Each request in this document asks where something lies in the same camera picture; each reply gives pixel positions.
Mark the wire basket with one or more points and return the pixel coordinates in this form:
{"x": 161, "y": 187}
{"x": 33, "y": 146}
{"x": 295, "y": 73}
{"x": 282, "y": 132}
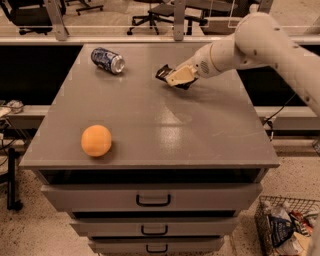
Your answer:
{"x": 309, "y": 208}

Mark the yellow snack bag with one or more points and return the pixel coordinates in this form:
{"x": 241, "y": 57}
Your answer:
{"x": 304, "y": 244}

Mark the black office chair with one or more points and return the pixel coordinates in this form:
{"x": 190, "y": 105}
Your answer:
{"x": 28, "y": 15}
{"x": 167, "y": 11}

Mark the blue white snack bag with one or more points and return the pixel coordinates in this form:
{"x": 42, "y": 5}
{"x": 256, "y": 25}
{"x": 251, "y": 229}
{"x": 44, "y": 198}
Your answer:
{"x": 281, "y": 226}

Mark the black office chair left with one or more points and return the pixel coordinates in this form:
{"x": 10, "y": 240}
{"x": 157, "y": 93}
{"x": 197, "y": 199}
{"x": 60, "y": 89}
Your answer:
{"x": 28, "y": 15}

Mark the top grey drawer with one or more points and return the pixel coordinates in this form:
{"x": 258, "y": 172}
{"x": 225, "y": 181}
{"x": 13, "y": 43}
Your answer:
{"x": 151, "y": 197}

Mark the middle grey drawer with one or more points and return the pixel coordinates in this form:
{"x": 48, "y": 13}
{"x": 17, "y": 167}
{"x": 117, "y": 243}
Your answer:
{"x": 151, "y": 227}

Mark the black metal stand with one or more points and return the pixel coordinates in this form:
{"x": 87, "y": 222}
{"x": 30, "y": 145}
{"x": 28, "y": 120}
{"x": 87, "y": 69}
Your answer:
{"x": 12, "y": 202}

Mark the bottom grey drawer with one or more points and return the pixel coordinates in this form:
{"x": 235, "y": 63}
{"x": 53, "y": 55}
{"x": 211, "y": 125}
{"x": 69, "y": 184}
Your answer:
{"x": 156, "y": 245}

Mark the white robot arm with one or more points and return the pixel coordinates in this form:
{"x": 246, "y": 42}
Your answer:
{"x": 257, "y": 40}

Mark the grey drawer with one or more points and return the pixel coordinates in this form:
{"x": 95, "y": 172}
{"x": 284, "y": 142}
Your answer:
{"x": 151, "y": 197}
{"x": 156, "y": 245}
{"x": 151, "y": 227}

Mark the red snack bag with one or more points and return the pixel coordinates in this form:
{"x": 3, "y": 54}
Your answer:
{"x": 301, "y": 225}

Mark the orange fruit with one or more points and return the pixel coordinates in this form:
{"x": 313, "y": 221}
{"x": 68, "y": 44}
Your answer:
{"x": 96, "y": 140}

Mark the grey drawer cabinet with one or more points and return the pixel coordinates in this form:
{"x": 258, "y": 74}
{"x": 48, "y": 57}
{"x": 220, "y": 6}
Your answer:
{"x": 209, "y": 133}

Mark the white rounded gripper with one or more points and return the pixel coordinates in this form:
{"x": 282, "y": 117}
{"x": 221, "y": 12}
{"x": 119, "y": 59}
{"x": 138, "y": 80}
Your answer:
{"x": 202, "y": 64}

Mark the blue soda can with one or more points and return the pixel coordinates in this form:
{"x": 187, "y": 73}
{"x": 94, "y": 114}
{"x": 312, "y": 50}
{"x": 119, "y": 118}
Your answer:
{"x": 108, "y": 60}

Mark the black office chair centre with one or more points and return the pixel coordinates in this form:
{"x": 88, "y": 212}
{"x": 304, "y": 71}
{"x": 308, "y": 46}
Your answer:
{"x": 167, "y": 11}

